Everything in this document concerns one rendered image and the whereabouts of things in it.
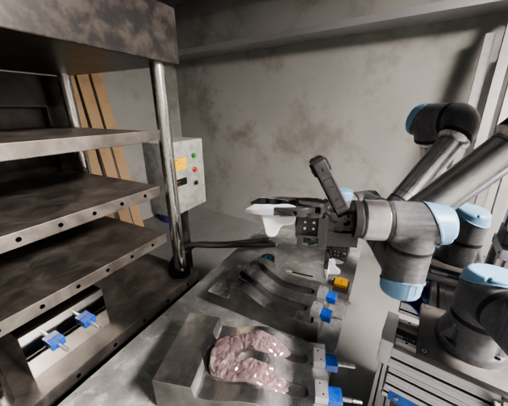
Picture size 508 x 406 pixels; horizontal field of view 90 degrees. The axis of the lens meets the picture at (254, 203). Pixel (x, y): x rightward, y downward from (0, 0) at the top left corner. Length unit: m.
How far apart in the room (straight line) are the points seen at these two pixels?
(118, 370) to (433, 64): 3.02
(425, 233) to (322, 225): 0.17
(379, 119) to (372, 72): 0.46
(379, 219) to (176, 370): 0.71
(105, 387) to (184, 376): 0.30
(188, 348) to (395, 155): 2.60
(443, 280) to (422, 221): 0.86
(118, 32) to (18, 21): 0.28
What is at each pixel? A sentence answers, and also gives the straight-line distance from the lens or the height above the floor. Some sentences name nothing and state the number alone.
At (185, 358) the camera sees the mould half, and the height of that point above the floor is 0.91.
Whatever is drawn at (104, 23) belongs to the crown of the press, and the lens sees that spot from 1.06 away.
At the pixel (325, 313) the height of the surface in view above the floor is 0.90.
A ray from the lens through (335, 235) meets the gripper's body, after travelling 0.50.
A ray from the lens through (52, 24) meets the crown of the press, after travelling 0.97.
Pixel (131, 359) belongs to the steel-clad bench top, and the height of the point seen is 0.80.
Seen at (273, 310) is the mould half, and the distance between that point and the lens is 1.10.
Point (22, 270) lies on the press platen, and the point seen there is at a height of 1.04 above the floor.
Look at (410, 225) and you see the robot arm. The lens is 0.51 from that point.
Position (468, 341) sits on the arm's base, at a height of 1.09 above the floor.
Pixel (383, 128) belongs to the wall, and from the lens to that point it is 3.00.
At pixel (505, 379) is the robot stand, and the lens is 0.93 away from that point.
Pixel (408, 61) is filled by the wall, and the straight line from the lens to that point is 3.00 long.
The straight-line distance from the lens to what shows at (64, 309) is 1.19.
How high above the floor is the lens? 1.63
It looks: 20 degrees down
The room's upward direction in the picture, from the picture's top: straight up
